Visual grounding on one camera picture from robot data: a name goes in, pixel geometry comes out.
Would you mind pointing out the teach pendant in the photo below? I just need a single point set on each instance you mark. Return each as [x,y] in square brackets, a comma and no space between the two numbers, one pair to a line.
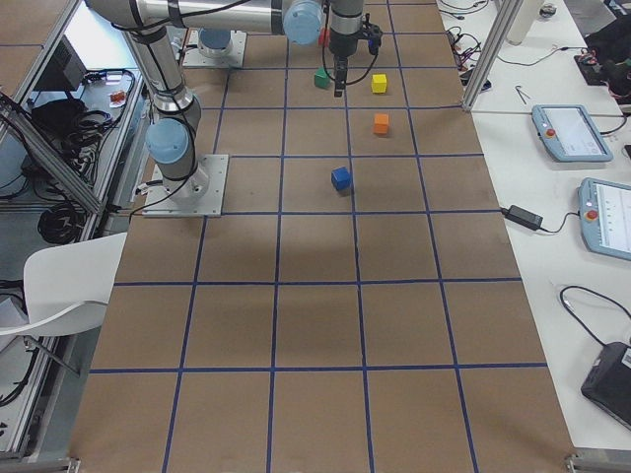
[568,134]
[604,209]

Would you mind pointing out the blue wooden block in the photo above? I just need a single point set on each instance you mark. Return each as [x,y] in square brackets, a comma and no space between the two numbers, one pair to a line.
[341,178]

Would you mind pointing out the orange wooden block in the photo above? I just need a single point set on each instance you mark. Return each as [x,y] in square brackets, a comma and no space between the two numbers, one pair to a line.
[381,124]

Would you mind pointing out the white chair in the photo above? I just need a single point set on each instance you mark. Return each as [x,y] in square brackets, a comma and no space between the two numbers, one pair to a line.
[68,287]

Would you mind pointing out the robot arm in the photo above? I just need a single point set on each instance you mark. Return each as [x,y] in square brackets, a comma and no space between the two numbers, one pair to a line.
[214,43]
[171,139]

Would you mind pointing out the far teach pendant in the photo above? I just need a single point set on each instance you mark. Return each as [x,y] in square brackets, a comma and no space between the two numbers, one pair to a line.
[568,134]

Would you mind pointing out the near teach pendant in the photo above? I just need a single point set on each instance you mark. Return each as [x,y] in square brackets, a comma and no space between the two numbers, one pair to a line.
[604,209]

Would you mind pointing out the red wooden block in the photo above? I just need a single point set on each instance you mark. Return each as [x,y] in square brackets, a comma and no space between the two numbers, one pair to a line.
[323,39]

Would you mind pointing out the green wooden block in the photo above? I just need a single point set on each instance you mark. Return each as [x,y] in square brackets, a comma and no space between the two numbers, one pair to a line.
[321,79]

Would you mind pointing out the black laptop device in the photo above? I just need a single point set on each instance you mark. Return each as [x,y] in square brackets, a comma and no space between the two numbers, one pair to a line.
[608,382]

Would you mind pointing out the aluminium frame post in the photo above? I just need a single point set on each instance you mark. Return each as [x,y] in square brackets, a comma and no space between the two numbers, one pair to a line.
[490,50]

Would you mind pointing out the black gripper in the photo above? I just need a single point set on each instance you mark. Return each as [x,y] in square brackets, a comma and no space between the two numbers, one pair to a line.
[341,45]

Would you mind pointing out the yellow wooden block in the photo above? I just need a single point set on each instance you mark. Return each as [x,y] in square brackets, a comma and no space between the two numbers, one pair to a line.
[379,83]

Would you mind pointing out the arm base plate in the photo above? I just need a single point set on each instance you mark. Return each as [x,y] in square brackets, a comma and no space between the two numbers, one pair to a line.
[192,58]
[201,196]

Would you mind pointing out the black power adapter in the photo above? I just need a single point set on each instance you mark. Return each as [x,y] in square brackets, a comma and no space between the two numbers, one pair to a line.
[522,217]

